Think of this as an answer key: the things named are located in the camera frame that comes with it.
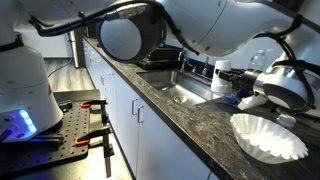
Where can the white paper cup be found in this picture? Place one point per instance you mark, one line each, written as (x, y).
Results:
(221, 87)

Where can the white coffee filter stack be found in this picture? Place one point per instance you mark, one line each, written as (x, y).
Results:
(266, 140)

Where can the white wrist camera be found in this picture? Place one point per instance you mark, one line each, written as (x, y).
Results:
(250, 102)

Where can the black dish rack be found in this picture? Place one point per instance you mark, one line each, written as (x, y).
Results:
(166, 58)

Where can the blue bottle cap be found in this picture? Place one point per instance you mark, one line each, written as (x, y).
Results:
(230, 99)

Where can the black orange bar clamp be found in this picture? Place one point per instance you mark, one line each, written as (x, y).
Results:
(90, 135)
(93, 102)

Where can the small chrome side faucet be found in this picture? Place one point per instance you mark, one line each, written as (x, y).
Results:
(183, 61)

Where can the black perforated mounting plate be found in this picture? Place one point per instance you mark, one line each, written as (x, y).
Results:
(66, 133)

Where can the black robot table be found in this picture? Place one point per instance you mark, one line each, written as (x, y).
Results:
(83, 166)

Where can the stainless steel sink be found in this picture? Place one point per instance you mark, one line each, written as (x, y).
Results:
(173, 83)

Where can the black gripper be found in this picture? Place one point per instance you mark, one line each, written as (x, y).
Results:
(245, 79)

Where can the metal vertical post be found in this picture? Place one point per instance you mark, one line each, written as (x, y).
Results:
(75, 50)

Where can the steel sink drain strainer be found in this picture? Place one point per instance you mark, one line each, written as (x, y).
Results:
(181, 99)

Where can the white lower cabinet run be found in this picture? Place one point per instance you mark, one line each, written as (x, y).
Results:
(156, 146)

